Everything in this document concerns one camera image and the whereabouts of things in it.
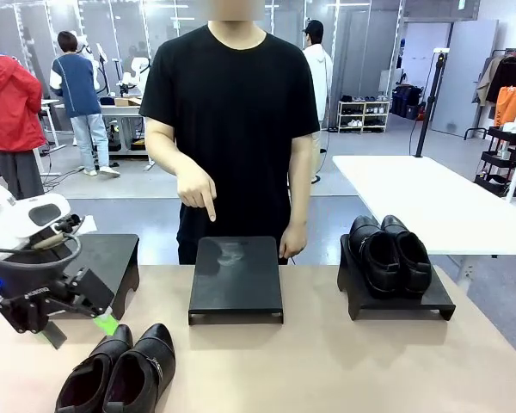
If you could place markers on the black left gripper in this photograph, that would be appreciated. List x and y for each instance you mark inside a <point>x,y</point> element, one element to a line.
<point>30,279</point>

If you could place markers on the black loafer shoe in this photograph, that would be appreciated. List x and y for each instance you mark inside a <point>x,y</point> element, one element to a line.
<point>410,254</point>
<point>372,254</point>

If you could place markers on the person's right forearm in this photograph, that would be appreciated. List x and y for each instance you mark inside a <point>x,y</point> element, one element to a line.
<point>176,159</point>

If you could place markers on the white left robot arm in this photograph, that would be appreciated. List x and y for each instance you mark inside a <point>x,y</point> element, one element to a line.
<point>21,215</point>

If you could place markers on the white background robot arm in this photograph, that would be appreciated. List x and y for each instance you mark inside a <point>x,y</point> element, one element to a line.
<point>135,71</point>

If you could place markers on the person's left forearm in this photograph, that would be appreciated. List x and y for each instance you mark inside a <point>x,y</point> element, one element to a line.
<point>301,198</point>

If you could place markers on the black shoe stand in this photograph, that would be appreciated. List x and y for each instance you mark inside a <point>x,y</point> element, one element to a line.
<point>430,297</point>
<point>116,258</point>

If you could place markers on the black stand with scuffed top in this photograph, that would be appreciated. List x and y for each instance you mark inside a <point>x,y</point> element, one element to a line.
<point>234,275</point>

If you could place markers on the person in red jacket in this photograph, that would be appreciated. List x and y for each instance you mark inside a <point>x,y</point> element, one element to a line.
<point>8,112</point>

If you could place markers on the person in blue sweater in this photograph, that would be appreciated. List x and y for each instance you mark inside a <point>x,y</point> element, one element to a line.
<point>79,94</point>

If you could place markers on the person in black t-shirt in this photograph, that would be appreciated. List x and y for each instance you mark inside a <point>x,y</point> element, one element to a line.
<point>232,120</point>

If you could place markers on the person with black cap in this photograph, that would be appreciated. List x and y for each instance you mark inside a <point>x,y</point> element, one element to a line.
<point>320,77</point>

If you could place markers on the person's right hand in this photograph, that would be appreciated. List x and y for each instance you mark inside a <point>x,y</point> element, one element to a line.
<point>195,191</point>

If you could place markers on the person's left hand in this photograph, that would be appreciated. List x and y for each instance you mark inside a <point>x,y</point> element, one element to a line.
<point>293,241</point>

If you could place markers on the black pointed ankle shoe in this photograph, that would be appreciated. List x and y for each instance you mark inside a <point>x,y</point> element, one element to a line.
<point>146,365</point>
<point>90,370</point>

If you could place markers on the small white desk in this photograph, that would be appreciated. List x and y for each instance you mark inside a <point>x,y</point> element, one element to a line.
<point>51,125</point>

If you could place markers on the white background work table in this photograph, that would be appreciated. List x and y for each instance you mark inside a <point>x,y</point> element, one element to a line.
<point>120,109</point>

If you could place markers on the cardboard box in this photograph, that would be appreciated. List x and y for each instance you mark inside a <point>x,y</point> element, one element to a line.
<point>128,101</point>

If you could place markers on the white shoe rack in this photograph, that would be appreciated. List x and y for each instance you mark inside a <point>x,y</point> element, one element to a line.
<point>363,116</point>

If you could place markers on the white side table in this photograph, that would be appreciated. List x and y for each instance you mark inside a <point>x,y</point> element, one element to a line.
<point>413,193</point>

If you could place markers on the black bags pile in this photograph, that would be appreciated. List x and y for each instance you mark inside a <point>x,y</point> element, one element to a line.
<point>406,101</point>

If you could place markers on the black rolling cart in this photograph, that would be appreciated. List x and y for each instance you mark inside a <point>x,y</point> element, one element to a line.
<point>499,159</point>

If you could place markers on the brown hanging coat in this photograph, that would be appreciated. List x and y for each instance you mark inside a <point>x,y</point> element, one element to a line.
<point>488,81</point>

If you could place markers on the orange hanging garment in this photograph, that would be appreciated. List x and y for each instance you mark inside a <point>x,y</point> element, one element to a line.
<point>509,105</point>

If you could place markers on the black hanging garment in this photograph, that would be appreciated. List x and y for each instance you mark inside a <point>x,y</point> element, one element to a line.
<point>509,75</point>

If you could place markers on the black camera tripod pole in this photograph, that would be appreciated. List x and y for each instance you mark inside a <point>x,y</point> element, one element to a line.
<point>428,107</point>

